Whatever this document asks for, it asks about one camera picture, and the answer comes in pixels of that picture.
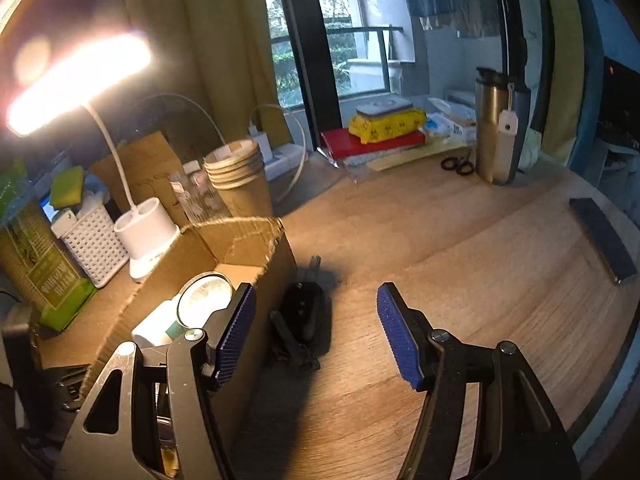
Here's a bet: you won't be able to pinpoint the white charging cable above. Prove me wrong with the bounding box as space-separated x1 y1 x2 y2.
248 103 308 204

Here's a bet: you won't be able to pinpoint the white plastic pill bottle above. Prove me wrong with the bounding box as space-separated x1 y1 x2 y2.
131 297 186 348

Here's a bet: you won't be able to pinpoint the white woven plastic basket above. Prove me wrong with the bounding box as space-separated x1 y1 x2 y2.
51 203 129 288

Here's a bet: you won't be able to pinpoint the brown cardboard lamp package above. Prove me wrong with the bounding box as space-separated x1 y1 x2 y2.
89 131 189 228

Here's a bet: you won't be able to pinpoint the cardboard box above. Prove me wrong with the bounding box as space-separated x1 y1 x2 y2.
79 216 300 451

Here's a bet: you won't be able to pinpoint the red book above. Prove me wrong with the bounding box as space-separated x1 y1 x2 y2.
320 127 428 162

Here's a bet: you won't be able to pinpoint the clear plastic document sleeve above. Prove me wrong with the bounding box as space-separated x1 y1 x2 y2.
320 138 475 183

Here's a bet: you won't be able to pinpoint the yellow patterned pouch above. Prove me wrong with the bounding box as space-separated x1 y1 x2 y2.
348 108 427 144

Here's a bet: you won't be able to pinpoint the white desk lamp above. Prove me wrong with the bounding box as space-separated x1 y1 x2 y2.
4 31 181 283

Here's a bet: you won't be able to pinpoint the dark smartphone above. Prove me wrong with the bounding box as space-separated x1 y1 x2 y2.
568 197 638 285

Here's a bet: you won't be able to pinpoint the green box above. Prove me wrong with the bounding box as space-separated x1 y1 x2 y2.
1 159 96 333

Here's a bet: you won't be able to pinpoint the metal tin can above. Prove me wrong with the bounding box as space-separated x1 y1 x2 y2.
177 272 234 328

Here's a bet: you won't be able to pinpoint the stack of brown paper cups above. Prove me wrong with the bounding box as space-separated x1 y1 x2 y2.
203 139 273 218

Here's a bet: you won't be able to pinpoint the floral glass jar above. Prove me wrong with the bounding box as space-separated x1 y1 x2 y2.
169 160 231 223

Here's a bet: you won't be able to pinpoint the white usb charger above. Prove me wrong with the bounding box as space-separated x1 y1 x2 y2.
248 124 273 164

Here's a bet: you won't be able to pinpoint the black scissors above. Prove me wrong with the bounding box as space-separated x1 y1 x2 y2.
440 156 475 177

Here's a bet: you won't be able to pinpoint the white paper tag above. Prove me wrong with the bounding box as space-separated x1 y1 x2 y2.
498 110 518 136

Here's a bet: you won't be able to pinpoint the grey flat box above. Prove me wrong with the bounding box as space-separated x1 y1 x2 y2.
356 96 413 119

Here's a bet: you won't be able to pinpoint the stainless steel thermos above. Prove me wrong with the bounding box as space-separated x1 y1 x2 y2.
475 67 530 185

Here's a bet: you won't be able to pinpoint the white medicine boxes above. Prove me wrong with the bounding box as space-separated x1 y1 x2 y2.
427 96 477 145

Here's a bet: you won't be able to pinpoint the yellow green sponge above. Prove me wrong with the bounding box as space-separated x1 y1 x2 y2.
50 166 85 210

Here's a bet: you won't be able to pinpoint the white power strip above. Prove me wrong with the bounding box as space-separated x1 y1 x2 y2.
265 143 306 182

